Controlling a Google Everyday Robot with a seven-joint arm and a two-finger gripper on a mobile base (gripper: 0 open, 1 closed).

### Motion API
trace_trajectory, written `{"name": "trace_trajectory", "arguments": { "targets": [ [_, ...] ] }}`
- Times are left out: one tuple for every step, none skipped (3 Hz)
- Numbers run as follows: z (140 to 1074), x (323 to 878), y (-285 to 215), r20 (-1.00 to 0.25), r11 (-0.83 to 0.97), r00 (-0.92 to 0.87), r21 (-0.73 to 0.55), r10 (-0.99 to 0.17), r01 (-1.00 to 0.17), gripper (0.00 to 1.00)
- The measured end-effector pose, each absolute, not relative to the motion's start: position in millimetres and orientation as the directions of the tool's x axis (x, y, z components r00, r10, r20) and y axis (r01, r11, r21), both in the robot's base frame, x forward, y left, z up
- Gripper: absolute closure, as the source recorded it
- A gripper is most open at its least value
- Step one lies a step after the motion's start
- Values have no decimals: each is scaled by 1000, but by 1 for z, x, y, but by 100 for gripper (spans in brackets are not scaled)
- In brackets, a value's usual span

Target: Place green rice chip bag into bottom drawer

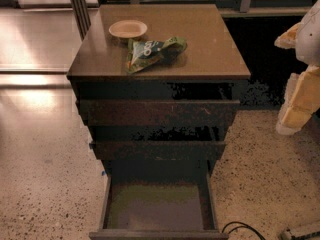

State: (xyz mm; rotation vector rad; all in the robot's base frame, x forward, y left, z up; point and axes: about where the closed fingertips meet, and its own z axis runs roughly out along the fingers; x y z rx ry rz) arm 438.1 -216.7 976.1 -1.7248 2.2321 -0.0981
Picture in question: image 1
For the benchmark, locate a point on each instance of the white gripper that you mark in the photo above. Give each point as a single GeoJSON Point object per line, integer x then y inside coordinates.
{"type": "Point", "coordinates": [310, 42]}

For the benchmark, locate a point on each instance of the green rice chip bag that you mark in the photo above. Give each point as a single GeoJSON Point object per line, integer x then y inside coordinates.
{"type": "Point", "coordinates": [143, 54]}

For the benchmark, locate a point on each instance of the dark brown drawer cabinet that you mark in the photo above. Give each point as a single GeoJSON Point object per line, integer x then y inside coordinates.
{"type": "Point", "coordinates": [211, 68]}

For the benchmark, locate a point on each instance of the top drawer front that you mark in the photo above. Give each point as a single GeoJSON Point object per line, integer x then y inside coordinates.
{"type": "Point", "coordinates": [157, 112]}

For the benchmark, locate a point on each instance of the middle drawer front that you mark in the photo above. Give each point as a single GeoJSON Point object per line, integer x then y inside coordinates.
{"type": "Point", "coordinates": [158, 150]}

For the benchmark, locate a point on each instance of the open bottom drawer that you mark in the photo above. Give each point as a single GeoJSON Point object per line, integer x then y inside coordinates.
{"type": "Point", "coordinates": [172, 208]}

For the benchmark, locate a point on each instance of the white power strip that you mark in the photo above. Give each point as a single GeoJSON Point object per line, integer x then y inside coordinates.
{"type": "Point", "coordinates": [309, 231]}

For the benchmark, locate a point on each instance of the small white bowl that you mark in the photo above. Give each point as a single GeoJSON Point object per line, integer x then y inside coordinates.
{"type": "Point", "coordinates": [128, 29]}

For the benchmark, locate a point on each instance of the metal window frame post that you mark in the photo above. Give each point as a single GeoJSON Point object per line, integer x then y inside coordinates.
{"type": "Point", "coordinates": [81, 14]}

